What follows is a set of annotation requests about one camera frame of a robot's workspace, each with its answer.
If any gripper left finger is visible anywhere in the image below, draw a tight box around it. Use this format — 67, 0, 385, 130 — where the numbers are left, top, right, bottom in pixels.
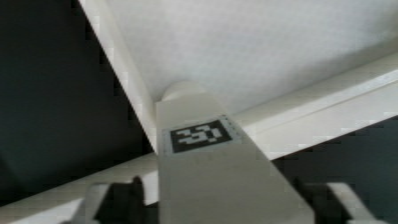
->
69, 176, 158, 224

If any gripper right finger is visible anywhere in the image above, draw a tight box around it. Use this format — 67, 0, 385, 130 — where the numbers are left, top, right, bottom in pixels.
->
291, 179, 385, 224

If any white desk top tray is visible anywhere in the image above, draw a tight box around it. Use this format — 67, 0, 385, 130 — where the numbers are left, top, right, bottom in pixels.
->
78, 0, 398, 158

